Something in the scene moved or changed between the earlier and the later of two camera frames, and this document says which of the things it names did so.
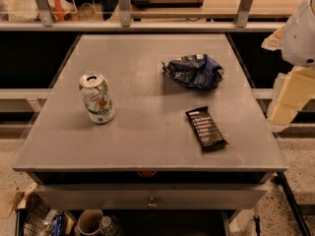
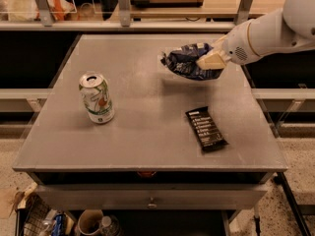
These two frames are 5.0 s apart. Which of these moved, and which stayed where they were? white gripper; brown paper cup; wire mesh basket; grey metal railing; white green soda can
Moved: white gripper
Stayed: wire mesh basket; grey metal railing; white green soda can; brown paper cup
